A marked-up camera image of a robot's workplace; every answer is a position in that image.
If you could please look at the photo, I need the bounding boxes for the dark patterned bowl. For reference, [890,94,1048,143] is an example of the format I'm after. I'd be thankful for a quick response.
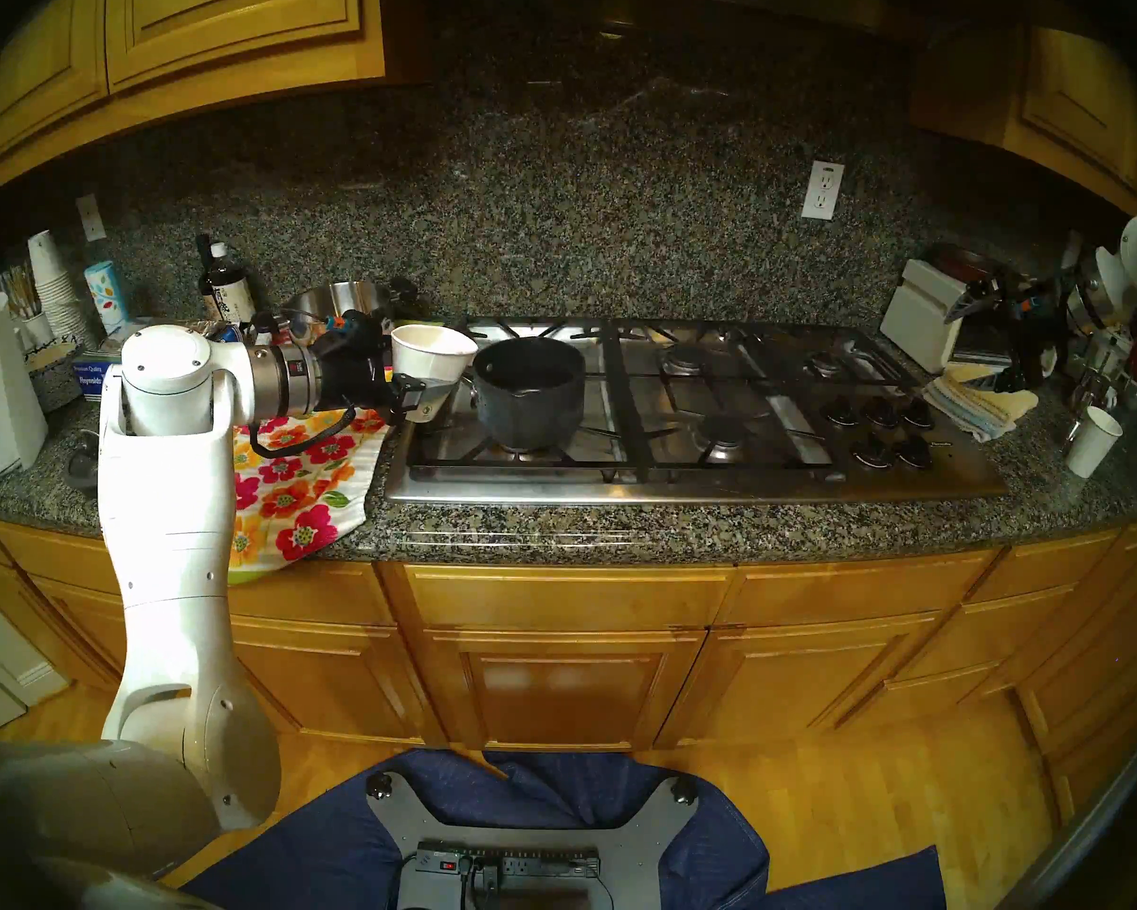
[23,341,84,413]

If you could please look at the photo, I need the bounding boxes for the wooden lower cabinet run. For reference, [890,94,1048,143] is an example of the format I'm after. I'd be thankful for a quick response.
[0,510,1137,824]

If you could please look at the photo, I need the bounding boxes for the blue patterned paper cup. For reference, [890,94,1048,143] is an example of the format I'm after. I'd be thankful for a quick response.
[84,261,133,336]

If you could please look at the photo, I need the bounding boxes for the stainless steel stock pot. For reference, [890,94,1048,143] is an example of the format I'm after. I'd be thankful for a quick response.
[279,278,419,345]

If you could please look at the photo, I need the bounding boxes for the blue moving blanket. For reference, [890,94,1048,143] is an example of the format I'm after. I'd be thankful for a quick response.
[180,749,948,910]

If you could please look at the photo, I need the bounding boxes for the stack of white paper cups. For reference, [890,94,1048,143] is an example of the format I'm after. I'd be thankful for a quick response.
[26,230,95,345]

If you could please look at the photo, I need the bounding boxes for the folded striped dish cloth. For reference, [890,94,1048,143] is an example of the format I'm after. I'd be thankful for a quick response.
[924,366,1040,443]

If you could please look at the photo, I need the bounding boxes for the stainless steel gas cooktop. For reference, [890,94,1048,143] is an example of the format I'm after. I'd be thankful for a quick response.
[385,316,1007,506]

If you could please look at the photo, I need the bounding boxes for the large white paper cup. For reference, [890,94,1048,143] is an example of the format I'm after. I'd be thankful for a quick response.
[391,323,479,422]

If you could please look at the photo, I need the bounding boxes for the white wall power outlet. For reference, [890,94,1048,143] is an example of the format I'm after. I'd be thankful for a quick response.
[801,161,845,222]

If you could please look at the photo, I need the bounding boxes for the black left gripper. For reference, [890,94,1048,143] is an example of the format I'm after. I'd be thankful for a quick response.
[314,311,455,426]

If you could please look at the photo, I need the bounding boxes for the white cup with wooden utensils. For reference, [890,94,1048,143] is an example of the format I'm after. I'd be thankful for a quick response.
[0,264,55,350]

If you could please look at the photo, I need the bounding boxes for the chrome metal utensils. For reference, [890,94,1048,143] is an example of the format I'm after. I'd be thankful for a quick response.
[1061,330,1137,445]

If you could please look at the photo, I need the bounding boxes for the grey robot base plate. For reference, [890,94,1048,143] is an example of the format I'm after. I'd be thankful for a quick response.
[366,771,699,910]

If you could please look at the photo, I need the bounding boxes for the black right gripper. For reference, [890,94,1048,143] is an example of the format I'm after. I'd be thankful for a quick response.
[946,271,1072,391]

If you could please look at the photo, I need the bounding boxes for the dark bottle with white label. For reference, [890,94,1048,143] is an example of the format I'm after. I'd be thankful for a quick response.
[206,243,256,326]

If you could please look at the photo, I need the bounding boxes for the wooden upper cabinet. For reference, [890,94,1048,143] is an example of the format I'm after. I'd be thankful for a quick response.
[910,22,1137,217]
[0,0,386,212]

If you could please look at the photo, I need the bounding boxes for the small white paper cup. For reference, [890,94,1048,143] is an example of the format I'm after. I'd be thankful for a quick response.
[1066,406,1124,480]

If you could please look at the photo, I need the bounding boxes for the floral kitchen towel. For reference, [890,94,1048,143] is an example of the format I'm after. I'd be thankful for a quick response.
[227,406,391,585]

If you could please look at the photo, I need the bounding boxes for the blue foodservice foil box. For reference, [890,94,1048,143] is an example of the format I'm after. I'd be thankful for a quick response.
[73,318,247,402]

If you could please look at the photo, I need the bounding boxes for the grey power strip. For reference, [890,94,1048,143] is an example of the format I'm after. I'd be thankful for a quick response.
[415,846,602,881]

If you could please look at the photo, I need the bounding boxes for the grey robot torso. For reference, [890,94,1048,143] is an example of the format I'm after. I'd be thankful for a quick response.
[0,733,223,910]

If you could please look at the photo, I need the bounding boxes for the black saucepan with steel handle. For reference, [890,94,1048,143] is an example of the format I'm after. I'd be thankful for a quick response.
[459,337,586,451]

